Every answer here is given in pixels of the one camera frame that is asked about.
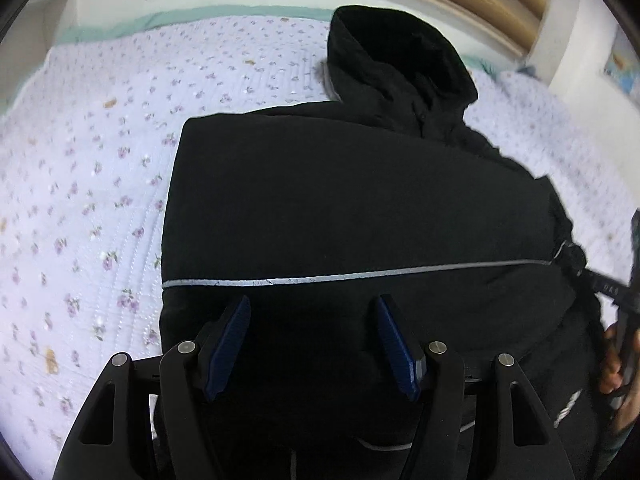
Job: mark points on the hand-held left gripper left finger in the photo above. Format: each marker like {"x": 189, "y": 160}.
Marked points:
{"x": 227, "y": 347}

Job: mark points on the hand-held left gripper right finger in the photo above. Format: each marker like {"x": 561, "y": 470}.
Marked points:
{"x": 397, "y": 347}

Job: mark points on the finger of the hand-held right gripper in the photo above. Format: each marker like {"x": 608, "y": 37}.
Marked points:
{"x": 602, "y": 286}

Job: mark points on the black hooded jacket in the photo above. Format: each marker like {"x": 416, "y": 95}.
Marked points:
{"x": 360, "y": 220}

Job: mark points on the person's right hand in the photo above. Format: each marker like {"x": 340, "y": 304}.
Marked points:
{"x": 611, "y": 360}

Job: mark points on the floral quilted bedspread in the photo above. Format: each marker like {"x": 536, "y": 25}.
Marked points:
{"x": 90, "y": 185}

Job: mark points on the wall poster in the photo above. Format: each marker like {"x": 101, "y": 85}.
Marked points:
{"x": 622, "y": 60}

